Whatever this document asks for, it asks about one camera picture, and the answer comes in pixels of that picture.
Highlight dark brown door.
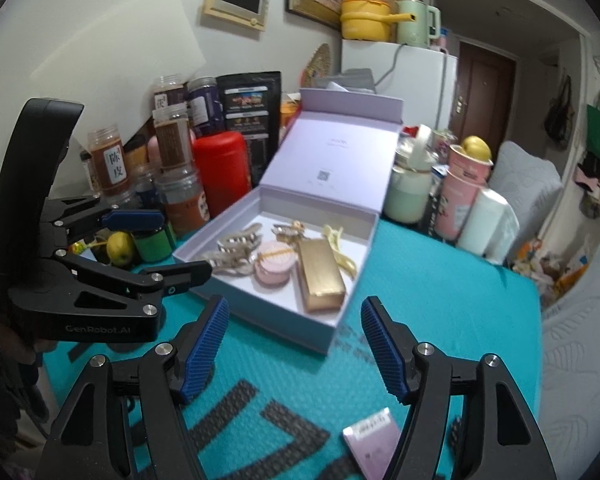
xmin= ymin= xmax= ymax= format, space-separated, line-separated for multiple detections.
xmin=457 ymin=42 xmax=517 ymax=144

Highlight brown label small jar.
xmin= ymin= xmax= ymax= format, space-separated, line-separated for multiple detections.
xmin=152 ymin=76 xmax=187 ymax=112

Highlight teal mat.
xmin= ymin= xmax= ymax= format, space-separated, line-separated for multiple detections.
xmin=42 ymin=220 xmax=544 ymax=480

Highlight pink panda paper cup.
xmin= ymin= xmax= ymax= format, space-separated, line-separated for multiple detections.
xmin=432 ymin=167 xmax=484 ymax=242

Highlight colourful clutter pile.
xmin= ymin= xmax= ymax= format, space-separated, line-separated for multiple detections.
xmin=512 ymin=237 xmax=589 ymax=302

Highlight purple label plastic jar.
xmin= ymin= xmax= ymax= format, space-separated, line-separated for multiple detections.
xmin=187 ymin=77 xmax=226 ymax=137

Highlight tall brown label jar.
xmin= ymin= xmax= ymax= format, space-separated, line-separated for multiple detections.
xmin=152 ymin=105 xmax=196 ymax=172

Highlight red canister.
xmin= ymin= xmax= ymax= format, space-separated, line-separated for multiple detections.
xmin=192 ymin=131 xmax=253 ymax=221

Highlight kettle power cable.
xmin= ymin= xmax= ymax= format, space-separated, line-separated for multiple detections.
xmin=374 ymin=42 xmax=407 ymax=94

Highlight yellow hair clip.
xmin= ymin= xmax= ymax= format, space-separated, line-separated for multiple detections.
xmin=322 ymin=225 xmax=358 ymax=278

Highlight pale green kettle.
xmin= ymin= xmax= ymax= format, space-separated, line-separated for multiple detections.
xmin=396 ymin=0 xmax=442 ymax=51

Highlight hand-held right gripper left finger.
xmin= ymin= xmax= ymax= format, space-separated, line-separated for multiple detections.
xmin=35 ymin=295 xmax=231 ymax=480

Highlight clear jar reddish contents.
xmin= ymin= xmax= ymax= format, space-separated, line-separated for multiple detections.
xmin=157 ymin=166 xmax=212 ymax=235

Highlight white label brown jar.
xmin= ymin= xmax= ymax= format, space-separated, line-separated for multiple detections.
xmin=89 ymin=125 xmax=137 ymax=199

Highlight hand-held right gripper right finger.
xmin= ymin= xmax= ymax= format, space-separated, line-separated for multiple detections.
xmin=361 ymin=296 xmax=556 ymax=480

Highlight small purple card box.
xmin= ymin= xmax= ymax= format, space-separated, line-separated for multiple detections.
xmin=342 ymin=407 xmax=404 ymax=480

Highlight pink round compact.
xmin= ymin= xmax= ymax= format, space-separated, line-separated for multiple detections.
xmin=254 ymin=241 xmax=298 ymax=287

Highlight white paper roll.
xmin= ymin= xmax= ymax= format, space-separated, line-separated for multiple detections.
xmin=457 ymin=187 xmax=522 ymax=267

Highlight person's left hand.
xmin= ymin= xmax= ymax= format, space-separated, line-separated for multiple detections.
xmin=0 ymin=310 xmax=43 ymax=377

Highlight dark net bag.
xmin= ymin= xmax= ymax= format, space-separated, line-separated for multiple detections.
xmin=545 ymin=77 xmax=577 ymax=152

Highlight yellow pot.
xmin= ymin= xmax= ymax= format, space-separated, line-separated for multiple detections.
xmin=340 ymin=0 xmax=409 ymax=41

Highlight lavender gift box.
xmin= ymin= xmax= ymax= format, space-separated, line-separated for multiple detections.
xmin=172 ymin=87 xmax=405 ymax=357

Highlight grey quilted cushion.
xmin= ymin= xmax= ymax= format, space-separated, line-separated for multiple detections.
xmin=487 ymin=141 xmax=564 ymax=262
xmin=540 ymin=235 xmax=600 ymax=480

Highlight woven straw fan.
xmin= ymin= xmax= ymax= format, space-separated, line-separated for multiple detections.
xmin=300 ymin=44 xmax=334 ymax=89

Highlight pale green bottle white handle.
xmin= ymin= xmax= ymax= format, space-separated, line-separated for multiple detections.
xmin=384 ymin=124 xmax=439 ymax=225

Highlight yellow fruit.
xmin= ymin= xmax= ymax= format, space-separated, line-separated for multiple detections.
xmin=106 ymin=232 xmax=136 ymax=267
xmin=461 ymin=135 xmax=493 ymax=162

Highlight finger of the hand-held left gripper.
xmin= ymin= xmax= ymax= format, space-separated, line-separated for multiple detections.
xmin=41 ymin=196 xmax=165 ymax=247
xmin=55 ymin=252 xmax=214 ymax=313

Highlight gold rectangular box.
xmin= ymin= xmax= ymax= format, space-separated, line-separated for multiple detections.
xmin=297 ymin=239 xmax=347 ymax=313

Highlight white fridge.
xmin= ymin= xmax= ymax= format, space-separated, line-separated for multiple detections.
xmin=341 ymin=40 xmax=459 ymax=134

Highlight silver hair claw clip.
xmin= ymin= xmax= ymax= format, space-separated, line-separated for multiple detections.
xmin=199 ymin=249 xmax=261 ymax=279
xmin=215 ymin=224 xmax=265 ymax=257

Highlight black snack bag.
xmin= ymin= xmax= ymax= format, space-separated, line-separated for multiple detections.
xmin=216 ymin=71 xmax=282 ymax=188

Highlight amber hair claw clip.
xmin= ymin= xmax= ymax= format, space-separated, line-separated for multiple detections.
xmin=272 ymin=220 xmax=312 ymax=247

